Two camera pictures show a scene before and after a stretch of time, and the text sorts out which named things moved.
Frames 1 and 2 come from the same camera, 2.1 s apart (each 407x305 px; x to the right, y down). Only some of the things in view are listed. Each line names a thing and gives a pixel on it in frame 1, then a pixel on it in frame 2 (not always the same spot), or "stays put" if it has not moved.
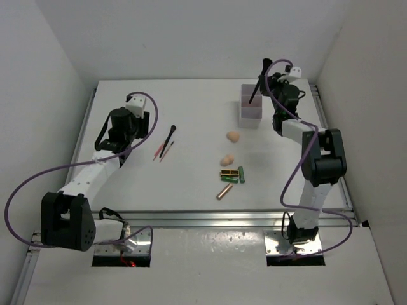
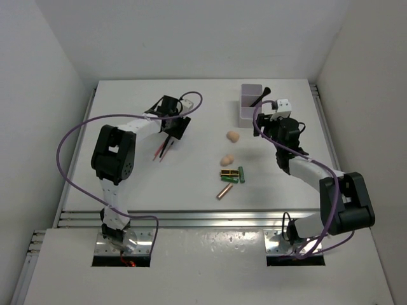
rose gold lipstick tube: (224, 191) stays put
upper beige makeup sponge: (233, 136) stays put
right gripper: (273, 81) to (264, 121)
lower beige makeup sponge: (227, 160) stays put
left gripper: (143, 124) to (177, 132)
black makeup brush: (266, 63) to (266, 91)
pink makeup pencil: (158, 150) stays put
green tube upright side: (241, 175) stays put
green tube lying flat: (229, 179) stays put
